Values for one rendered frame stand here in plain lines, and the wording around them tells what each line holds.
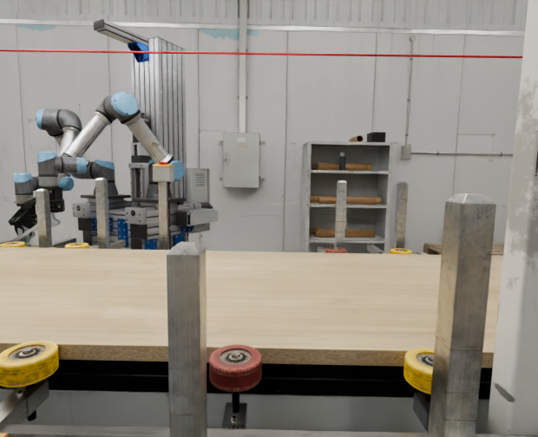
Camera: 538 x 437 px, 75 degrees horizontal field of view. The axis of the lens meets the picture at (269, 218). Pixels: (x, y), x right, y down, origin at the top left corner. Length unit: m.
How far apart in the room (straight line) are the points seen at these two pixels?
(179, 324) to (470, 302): 0.31
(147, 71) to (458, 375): 2.38
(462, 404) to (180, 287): 0.33
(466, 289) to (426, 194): 4.17
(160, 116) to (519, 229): 2.14
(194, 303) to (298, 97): 3.95
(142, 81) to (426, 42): 3.29
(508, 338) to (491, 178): 4.36
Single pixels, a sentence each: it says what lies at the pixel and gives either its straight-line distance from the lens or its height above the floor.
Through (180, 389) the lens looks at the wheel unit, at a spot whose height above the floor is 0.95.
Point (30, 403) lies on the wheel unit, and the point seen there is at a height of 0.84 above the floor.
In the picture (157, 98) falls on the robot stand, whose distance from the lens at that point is 2.45.
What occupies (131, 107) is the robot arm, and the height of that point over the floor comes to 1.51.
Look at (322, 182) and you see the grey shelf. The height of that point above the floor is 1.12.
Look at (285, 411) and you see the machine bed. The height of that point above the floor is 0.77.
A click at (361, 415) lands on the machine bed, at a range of 0.73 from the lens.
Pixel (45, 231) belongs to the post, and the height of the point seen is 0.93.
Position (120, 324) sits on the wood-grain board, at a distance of 0.74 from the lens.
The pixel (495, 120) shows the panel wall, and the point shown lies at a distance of 4.98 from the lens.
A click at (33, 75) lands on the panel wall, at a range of 5.00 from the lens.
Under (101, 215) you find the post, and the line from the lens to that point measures 1.62.
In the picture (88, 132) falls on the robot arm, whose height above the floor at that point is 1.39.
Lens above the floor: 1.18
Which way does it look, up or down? 7 degrees down
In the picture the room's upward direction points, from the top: 1 degrees clockwise
